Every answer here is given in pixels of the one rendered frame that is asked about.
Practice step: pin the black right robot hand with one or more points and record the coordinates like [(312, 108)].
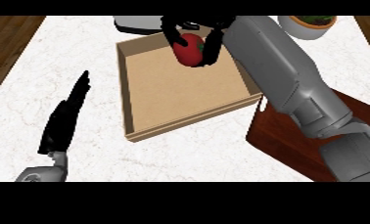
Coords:
[(211, 43)]

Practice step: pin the red tomato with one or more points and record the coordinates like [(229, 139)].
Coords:
[(187, 50)]

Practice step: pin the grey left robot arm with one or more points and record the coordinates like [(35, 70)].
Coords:
[(45, 170)]

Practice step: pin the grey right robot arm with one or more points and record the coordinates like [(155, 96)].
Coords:
[(288, 84)]

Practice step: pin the cardboard box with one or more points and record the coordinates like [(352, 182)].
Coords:
[(182, 84)]

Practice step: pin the dark brown wooden tray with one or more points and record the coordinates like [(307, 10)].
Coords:
[(293, 140)]

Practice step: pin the grey flat appliance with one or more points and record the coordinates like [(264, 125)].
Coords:
[(137, 24)]

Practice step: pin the white plant pot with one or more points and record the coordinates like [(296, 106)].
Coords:
[(307, 25)]

